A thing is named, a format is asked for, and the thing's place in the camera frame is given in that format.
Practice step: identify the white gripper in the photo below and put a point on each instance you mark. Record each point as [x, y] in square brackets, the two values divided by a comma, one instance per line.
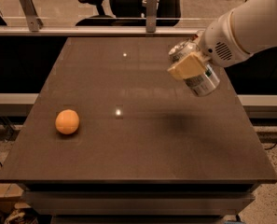
[216, 46]

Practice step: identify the silver 7up can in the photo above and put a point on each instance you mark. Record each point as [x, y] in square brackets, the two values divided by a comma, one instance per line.
[200, 85]

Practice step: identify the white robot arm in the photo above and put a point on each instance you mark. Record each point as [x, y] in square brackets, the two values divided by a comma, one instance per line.
[255, 25]

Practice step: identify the black office chair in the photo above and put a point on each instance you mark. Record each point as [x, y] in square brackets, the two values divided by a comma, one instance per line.
[132, 13]

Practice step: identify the orange fruit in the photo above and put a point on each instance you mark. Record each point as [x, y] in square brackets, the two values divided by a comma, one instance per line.
[67, 121]

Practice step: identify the metal railing beam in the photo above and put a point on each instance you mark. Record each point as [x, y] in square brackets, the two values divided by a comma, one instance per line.
[102, 31]

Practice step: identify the middle metal bracket post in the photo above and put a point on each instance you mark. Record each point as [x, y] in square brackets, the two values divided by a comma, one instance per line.
[151, 15]

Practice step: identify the metal bracket post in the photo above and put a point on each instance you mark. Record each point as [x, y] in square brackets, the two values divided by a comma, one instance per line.
[151, 15]
[33, 21]

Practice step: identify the left metal bracket post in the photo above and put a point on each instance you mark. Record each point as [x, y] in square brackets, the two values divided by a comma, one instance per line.
[33, 21]

